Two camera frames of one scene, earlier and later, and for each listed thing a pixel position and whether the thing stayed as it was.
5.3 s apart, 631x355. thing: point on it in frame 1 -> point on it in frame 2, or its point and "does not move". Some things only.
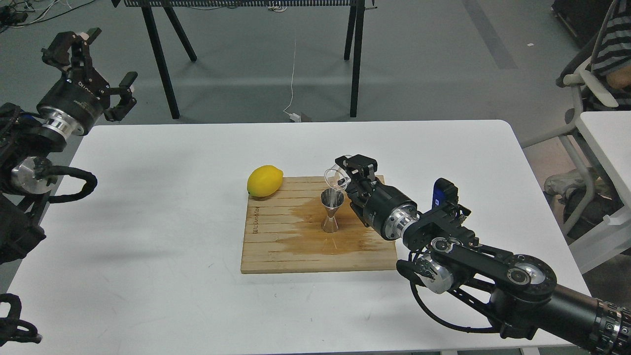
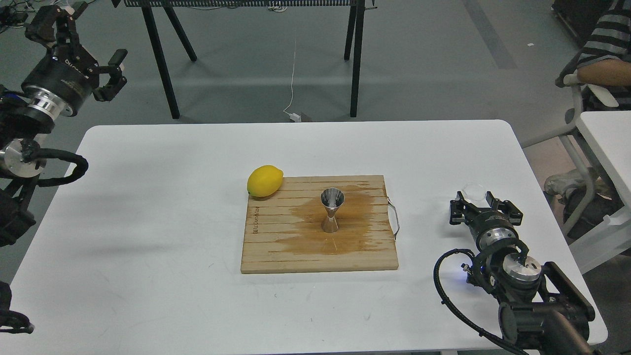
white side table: (608, 134) does not move
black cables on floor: (15, 14) does not move
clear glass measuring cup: (336, 177) -> (473, 193)
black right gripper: (384, 207) -> (487, 227)
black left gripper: (78, 98) -> (65, 78)
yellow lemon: (264, 180) does not move
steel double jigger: (332, 198) does not move
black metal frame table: (152, 9) does not move
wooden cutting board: (283, 232) does not move
